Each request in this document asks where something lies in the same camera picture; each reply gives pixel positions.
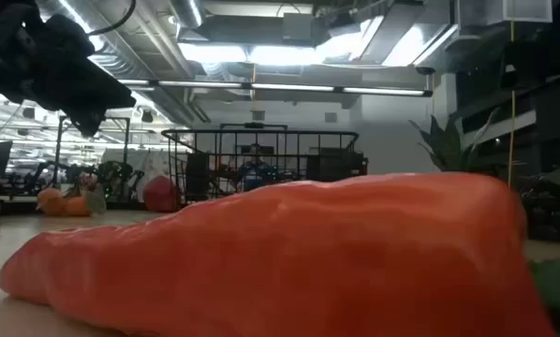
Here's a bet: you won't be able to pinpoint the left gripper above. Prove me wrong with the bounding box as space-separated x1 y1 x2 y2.
0 0 138 138

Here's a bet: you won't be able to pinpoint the tangerine bunch with leaves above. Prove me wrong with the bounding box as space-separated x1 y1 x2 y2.
35 172 108 218

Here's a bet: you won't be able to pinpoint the red apple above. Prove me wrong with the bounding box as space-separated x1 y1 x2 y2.
141 175 183 214

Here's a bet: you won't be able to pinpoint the orange toy carrot green leaves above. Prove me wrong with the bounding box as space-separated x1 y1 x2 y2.
0 170 560 337

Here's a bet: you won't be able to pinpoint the white cloth partition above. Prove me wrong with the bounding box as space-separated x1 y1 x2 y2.
102 148 187 198

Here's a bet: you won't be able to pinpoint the person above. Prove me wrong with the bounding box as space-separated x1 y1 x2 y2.
236 143 274 192

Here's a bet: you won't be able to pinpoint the long ceiling light bar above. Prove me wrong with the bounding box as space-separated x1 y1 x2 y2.
115 78 435 98

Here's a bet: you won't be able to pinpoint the artificial plant white pot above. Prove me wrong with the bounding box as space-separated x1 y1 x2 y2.
408 106 501 177

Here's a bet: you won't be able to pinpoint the black background rig frame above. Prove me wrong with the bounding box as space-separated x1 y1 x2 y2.
52 115 132 198

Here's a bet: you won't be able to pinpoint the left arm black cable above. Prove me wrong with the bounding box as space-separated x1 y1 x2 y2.
86 0 138 37

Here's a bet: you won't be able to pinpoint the round silver ventilation duct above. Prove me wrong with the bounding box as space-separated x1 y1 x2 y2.
169 0 206 29

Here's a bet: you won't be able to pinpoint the black wire basket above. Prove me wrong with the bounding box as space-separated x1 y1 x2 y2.
160 126 370 210

